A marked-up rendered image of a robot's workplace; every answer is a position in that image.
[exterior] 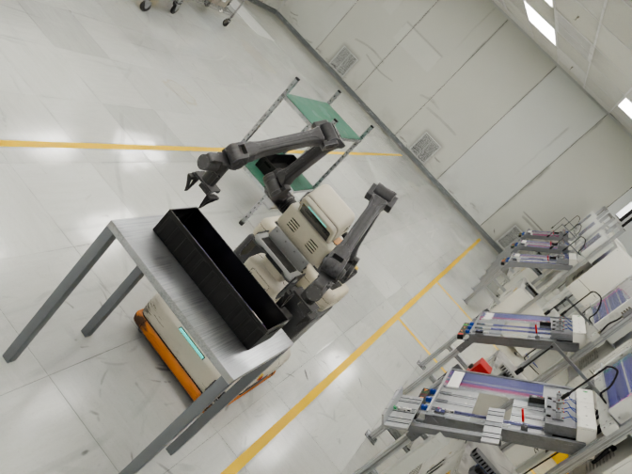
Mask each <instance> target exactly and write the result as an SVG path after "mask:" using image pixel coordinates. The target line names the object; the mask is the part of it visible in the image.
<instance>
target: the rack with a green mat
mask: <svg viewBox="0 0 632 474"><path fill-rule="evenodd" d="M299 81H300V79H299V77H297V76H296V77H295V78H294V79H293V81H292V82H291V83H290V84H289V85H288V87H287V88H286V89H285V90H284V91H283V92H282V93H281V95H280V96H279V97H278V98H277V99H276V101H275V102H274V103H273V104H272V105H271V106H270V108H269V109H268V110H267V111H266V112H265V113H264V115H263V116H262V117H261V118H260V119H259V121H258V122H257V123H256V124H255V125H254V126H253V128H252V129H251V130H250V131H249V132H248V133H247V135H246V136H245V137H244V138H243V139H242V141H244V142H246V141H248V139H249V138H250V137H251V136H252V135H253V134H254V133H255V132H256V131H257V130H258V129H259V128H260V126H261V125H262V124H263V123H264V122H265V121H266V119H267V118H268V117H269V116H270V115H271V114H272V112H273V111H274V110H275V109H276V108H277V107H278V105H279V104H280V103H281V102H282V101H283V100H285V101H286V102H287V103H288V104H289V105H290V107H291V108H292V109H293V110H294V111H295V112H296V113H297V114H298V115H299V117H300V118H301V119H302V120H303V121H304V122H305V123H306V124H307V125H306V126H305V128H304V129H303V130H302V131H301V132H304V131H307V130H308V129H309V128H310V129H311V124H312V123H313V122H314V121H319V120H323V119H327V120H328V121H329V122H331V123H333V124H334V125H335V126H336V128H337V129H338V130H339V133H340V136H341V138H342V140H343V141H348V142H355V143H354V144H353V145H352V146H351V147H350V148H349V149H348V150H347V151H346V152H344V153H343V154H342V156H341V157H340V158H339V160H338V161H337V162H336V163H335V164H334V165H332V166H331V167H330V168H329V169H328V170H327V171H326V172H325V173H324V174H323V176H322V177H321V178H320V179H319V180H318V181H317V182H316V183H315V184H314V185H312V184H311V183H310V182H309V181H308V180H307V179H306V177H305V176H304V175H303V174H301V175H300V176H298V177H297V178H296V179H295V180H294V181H293V182H292V184H291V185H290V187H291V188H292V189H293V193H294V194H295V193H304V192H306V193H305V194H304V195H303V196H302V197H301V198H300V200H299V201H302V198H303V197H305V196H307V195H308V194H309V193H310V192H312V191H313V190H315V189H316V188H317V187H318V186H319V185H320V184H321V183H322V182H323V181H324V179H325V178H326V177H327V176H328V175H329V174H330V173H331V172H332V171H333V170H334V169H335V168H336V167H337V166H338V165H339V164H340V163H341V162H342V161H343V160H344V159H345V158H346V156H347V155H348V154H349V153H350V152H351V151H352V150H353V149H354V148H355V147H356V146H357V145H358V144H359V143H360V142H361V141H362V140H363V139H364V138H365V137H366V136H367V135H368V134H369V132H370V131H371V130H372V129H373V128H374V126H373V125H371V126H370V127H369V128H368V129H367V130H366V131H365V132H364V133H363V134H362V135H361V136H360V137H359V136H358V135H357V134H356V133H355V132H354V130H353V129H352V128H351V127H350V126H349V125H348V124H347V123H346V122H345V121H344V120H343V119H342V117H341V116H340V115H339V114H338V113H337V112H336V111H335V110H334V109H333V108H332V107H331V105H330V104H331V103H332V102H333V101H335V100H336V99H337V98H338V96H339V95H340V94H341V91H340V90H338V91H337V92H336V93H335V94H334V95H333V96H332V97H331V99H330V100H329V101H328V102H327V103H324V102H320V101H316V100H312V99H308V98H304V97H300V96H296V95H292V94H289V93H290V92H291V90H292V89H293V88H294V87H295V86H296V84H297V83H298V82H299ZM301 132H300V133H301ZM259 160H260V158H259V159H257V160H255V161H253V162H250V163H247V165H245V166H243V170H244V171H245V172H246V173H247V174H248V176H249V177H250V178H251V179H252V180H253V181H254V182H255V184H256V185H258V187H259V188H260V189H261V191H262V192H263V193H264V189H266V188H264V187H263V186H265V184H264V182H263V179H262V178H263V177H264V175H263V174H262V173H261V171H260V170H259V169H258V168H257V167H256V166H255V164H256V163H257V162H258V161H259ZM266 198H267V196H266V194H265V193H264V196H263V197H262V198H261V199H260V200H259V201H258V202H257V203H256V204H255V205H254V206H253V208H252V209H251V210H250V211H249V212H248V213H247V214H246V215H245V216H244V217H243V219H241V220H240V221H239V224H240V225H241V226H242V225H243V224H244V223H245V222H246V220H247V219H248V218H249V217H250V216H251V215H252V214H253V213H254V212H255V211H257V210H258V208H259V207H260V206H261V204H262V201H263V200H264V199H266ZM299 201H298V202H299Z"/></svg>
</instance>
